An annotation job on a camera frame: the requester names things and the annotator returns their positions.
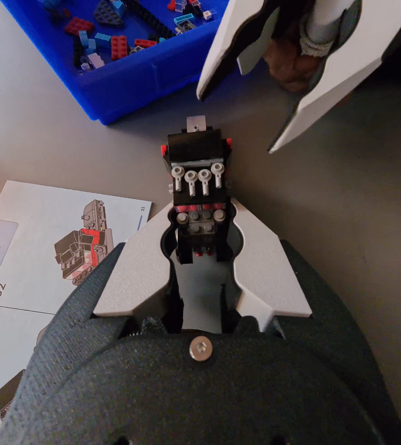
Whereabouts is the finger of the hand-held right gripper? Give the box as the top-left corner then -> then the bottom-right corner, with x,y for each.
196,0 -> 281,102
267,0 -> 401,154

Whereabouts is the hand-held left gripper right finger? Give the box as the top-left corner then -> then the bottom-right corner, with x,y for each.
221,197 -> 313,333

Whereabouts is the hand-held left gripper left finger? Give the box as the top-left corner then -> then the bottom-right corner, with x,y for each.
92,202 -> 184,331

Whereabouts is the blue plastic bin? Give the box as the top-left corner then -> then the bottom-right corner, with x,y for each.
0,0 -> 243,126

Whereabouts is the black red brick model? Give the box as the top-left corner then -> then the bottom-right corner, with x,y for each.
161,116 -> 234,264

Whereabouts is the person's right hand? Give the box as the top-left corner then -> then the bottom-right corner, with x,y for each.
263,21 -> 323,92

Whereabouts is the instruction booklet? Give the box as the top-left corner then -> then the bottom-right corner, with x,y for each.
0,180 -> 152,430

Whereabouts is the pile of loose bricks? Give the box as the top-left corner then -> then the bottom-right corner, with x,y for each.
41,0 -> 218,72

